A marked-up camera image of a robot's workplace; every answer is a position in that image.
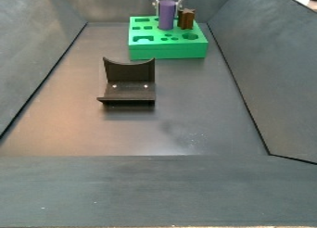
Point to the purple cylinder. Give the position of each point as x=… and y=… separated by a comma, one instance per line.
x=166, y=14

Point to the green shape sorting board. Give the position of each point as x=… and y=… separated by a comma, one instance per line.
x=149, y=42

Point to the brown star block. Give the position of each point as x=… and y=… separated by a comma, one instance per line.
x=184, y=18

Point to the black curved holder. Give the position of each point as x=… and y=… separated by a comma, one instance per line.
x=129, y=82

